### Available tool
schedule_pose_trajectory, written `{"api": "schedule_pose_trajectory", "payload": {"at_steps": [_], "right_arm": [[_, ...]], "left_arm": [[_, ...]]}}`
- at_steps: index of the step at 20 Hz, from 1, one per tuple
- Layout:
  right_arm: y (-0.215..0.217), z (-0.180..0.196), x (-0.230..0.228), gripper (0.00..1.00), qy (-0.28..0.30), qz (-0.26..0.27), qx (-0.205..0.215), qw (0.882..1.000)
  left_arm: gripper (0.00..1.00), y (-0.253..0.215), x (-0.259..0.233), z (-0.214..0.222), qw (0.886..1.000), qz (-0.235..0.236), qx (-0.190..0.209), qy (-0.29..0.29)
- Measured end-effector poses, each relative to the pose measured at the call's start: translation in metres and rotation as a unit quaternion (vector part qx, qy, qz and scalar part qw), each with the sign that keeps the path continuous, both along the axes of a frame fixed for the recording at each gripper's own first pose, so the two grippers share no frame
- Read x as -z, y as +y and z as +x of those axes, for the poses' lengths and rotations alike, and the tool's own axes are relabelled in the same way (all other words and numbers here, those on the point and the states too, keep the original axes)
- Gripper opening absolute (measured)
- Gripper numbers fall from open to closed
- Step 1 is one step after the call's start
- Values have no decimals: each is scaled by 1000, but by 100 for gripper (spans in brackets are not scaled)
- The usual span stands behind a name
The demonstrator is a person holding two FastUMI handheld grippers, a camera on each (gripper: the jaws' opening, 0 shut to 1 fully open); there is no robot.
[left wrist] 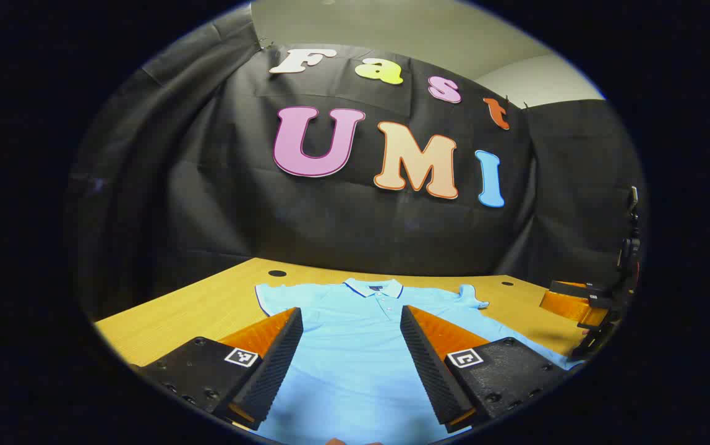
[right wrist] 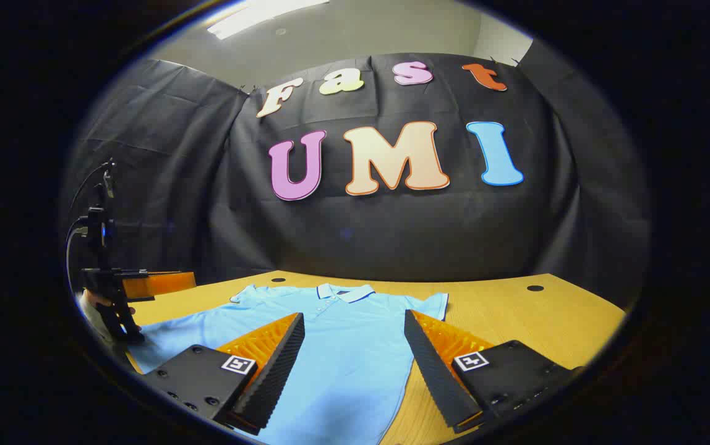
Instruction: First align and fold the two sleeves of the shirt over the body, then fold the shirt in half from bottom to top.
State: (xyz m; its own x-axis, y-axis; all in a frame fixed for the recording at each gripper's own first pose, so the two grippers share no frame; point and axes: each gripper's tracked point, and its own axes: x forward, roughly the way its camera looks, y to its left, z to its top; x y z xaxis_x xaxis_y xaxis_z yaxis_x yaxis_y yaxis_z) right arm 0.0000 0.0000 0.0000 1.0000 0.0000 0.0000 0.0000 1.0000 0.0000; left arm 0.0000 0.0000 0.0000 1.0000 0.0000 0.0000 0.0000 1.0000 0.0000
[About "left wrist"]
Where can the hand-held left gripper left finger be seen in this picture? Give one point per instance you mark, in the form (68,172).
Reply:
(281,355)

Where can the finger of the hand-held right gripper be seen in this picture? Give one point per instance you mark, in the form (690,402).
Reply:
(577,289)
(571,306)

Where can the light blue polo T-shirt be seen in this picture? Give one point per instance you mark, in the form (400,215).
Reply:
(355,346)

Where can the black backdrop cloth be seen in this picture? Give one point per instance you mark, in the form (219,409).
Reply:
(206,185)

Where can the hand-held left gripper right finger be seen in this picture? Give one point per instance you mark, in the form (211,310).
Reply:
(423,358)

